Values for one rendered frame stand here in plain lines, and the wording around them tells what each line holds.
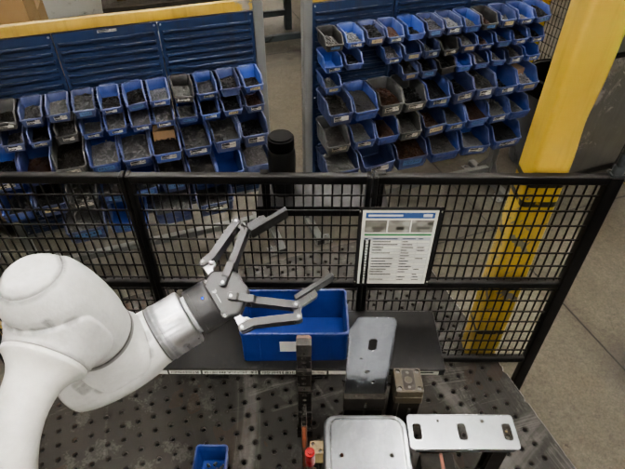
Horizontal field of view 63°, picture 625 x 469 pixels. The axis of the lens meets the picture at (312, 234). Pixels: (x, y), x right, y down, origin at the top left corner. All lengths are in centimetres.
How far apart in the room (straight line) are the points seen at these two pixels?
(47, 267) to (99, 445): 131
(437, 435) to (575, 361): 171
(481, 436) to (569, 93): 89
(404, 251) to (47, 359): 105
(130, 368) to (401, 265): 95
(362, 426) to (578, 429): 159
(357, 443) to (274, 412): 46
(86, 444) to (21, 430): 126
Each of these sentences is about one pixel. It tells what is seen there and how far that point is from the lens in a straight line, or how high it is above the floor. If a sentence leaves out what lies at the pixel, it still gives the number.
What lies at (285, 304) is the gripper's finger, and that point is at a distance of 79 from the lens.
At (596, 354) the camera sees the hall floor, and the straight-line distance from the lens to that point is 319.
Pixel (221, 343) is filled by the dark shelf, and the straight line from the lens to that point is 160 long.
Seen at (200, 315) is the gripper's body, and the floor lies 171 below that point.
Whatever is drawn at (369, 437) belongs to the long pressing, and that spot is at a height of 100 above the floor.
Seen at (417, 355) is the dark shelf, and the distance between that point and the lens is 158.
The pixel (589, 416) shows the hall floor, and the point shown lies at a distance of 294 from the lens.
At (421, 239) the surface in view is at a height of 134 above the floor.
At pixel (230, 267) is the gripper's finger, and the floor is 173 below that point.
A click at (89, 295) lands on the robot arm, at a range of 66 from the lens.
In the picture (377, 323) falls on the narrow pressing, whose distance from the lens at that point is 127.
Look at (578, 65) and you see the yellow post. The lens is 133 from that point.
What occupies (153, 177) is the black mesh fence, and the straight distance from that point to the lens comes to 136.
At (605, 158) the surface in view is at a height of 22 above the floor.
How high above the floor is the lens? 230
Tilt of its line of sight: 42 degrees down
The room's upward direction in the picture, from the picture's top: straight up
